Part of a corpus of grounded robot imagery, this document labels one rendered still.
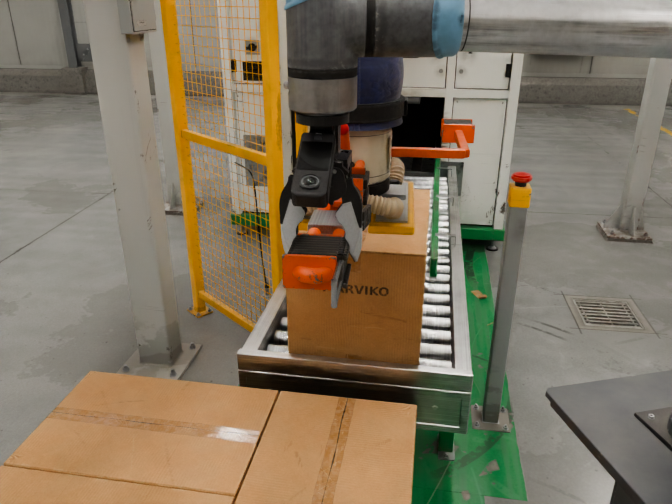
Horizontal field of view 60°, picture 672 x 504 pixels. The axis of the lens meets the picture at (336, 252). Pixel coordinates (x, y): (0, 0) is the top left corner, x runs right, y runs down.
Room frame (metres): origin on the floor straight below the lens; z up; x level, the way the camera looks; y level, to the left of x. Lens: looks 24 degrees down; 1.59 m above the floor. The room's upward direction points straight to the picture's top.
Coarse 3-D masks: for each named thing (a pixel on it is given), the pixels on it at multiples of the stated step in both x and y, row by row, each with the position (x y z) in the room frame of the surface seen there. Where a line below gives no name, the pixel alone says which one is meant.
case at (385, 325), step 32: (416, 192) 2.01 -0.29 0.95; (416, 224) 1.69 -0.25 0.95; (384, 256) 1.48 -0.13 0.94; (416, 256) 1.46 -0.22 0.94; (288, 288) 1.52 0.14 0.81; (352, 288) 1.49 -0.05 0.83; (384, 288) 1.48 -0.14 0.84; (416, 288) 1.46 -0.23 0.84; (288, 320) 1.52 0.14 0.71; (320, 320) 1.51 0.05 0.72; (352, 320) 1.49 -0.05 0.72; (384, 320) 1.48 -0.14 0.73; (416, 320) 1.46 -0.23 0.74; (288, 352) 1.52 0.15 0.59; (320, 352) 1.51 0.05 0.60; (352, 352) 1.49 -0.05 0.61; (384, 352) 1.47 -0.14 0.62; (416, 352) 1.46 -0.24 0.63
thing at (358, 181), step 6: (354, 168) 1.13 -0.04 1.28; (360, 168) 1.13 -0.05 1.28; (354, 174) 1.13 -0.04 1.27; (360, 174) 1.13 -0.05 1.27; (366, 174) 1.10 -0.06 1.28; (354, 180) 1.06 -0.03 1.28; (360, 180) 1.06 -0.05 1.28; (366, 180) 1.06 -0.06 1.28; (360, 186) 1.06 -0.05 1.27; (366, 186) 1.06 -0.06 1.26; (360, 192) 1.06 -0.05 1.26; (366, 192) 1.09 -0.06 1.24; (366, 198) 1.06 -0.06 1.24; (336, 204) 1.06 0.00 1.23; (366, 204) 1.06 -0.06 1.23
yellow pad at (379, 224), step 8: (408, 184) 1.48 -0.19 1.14; (408, 192) 1.41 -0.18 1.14; (408, 200) 1.34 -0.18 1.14; (408, 208) 1.29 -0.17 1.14; (376, 216) 1.22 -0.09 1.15; (408, 216) 1.23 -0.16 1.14; (376, 224) 1.18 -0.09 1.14; (384, 224) 1.18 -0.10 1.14; (392, 224) 1.18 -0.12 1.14; (400, 224) 1.18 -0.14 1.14; (408, 224) 1.18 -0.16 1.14; (368, 232) 1.18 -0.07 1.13; (376, 232) 1.18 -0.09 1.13; (384, 232) 1.17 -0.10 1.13; (392, 232) 1.17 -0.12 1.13; (400, 232) 1.17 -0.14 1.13; (408, 232) 1.17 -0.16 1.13
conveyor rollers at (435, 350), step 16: (416, 176) 3.60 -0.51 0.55; (432, 192) 3.30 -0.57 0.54; (432, 208) 3.03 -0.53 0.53; (448, 272) 2.22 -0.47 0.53; (432, 288) 2.06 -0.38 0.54; (448, 288) 2.05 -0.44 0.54; (432, 304) 1.97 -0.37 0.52; (448, 304) 1.95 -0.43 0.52; (432, 320) 1.80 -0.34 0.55; (448, 320) 1.79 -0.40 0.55; (432, 336) 1.70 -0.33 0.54; (448, 336) 1.70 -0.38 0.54; (432, 352) 1.61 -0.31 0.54; (448, 352) 1.60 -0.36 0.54
